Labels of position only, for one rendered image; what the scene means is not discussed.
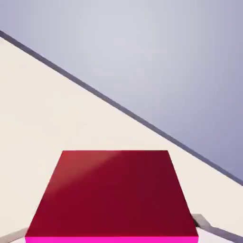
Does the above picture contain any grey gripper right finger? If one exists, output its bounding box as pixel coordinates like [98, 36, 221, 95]
[190, 213, 243, 243]

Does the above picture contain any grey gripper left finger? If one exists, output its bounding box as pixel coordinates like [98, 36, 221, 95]
[0, 227, 29, 243]

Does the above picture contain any small magenta cube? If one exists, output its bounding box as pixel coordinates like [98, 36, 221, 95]
[24, 150, 199, 243]

